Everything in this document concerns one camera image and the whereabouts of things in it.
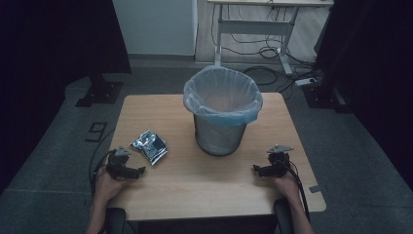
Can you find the black chair armrest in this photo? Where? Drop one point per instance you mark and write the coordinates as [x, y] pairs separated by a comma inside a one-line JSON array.
[[116, 221], [283, 216]]

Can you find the person's left hand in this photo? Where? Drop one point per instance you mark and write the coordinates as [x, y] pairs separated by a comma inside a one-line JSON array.
[[107, 187]]

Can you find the person's right hand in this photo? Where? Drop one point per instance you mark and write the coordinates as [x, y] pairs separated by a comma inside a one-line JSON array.
[[287, 187]]

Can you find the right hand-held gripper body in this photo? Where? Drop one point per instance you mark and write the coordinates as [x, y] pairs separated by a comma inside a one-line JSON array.
[[278, 161]]

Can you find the crumpled silver foil packet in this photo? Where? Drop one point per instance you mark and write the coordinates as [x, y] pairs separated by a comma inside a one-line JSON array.
[[150, 147]]

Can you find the white panel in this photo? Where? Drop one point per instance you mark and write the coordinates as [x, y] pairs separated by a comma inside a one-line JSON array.
[[156, 26]]

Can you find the white power strip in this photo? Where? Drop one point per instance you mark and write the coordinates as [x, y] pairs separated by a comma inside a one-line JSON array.
[[305, 81]]

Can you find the grey metal mesh bin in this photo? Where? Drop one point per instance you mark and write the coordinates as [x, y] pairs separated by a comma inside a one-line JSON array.
[[219, 138]]

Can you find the translucent plastic bin liner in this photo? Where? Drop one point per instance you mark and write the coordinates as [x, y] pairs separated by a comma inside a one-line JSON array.
[[224, 97]]

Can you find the white frame desk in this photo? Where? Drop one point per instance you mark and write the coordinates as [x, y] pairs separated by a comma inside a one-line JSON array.
[[253, 27]]

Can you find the black stand base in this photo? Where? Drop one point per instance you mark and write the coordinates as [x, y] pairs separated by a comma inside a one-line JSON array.
[[101, 93], [324, 97]]

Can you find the dark curtain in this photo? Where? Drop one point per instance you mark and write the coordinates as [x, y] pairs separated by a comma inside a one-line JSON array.
[[373, 65], [48, 48]]

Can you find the grey tape piece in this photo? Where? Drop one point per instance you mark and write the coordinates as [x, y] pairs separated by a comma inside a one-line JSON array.
[[315, 188]]

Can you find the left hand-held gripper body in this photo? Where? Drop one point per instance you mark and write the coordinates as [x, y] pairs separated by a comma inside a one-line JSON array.
[[116, 162]]

